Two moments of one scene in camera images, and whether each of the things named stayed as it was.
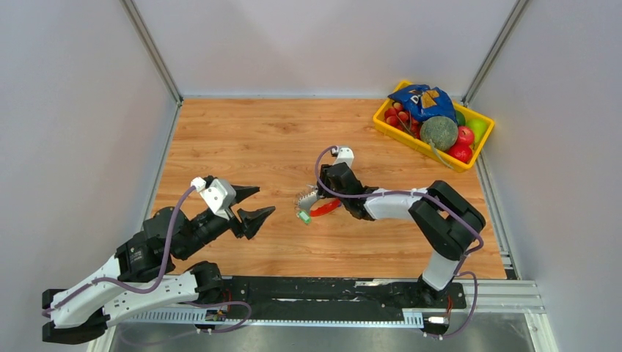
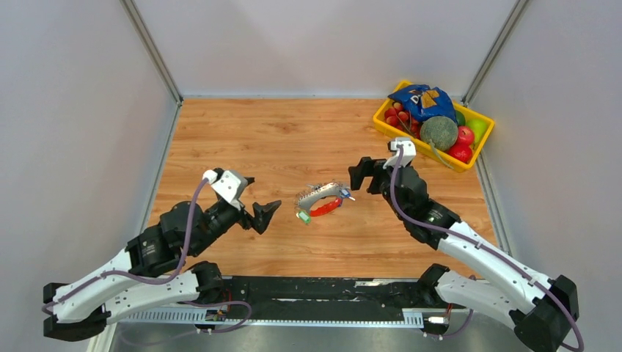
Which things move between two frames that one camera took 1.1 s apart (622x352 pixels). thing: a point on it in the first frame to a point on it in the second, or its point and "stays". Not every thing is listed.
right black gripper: x=323 y=175 to x=367 y=168
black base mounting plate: x=339 y=298 stays
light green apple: x=479 y=126 stays
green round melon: x=441 y=130 stays
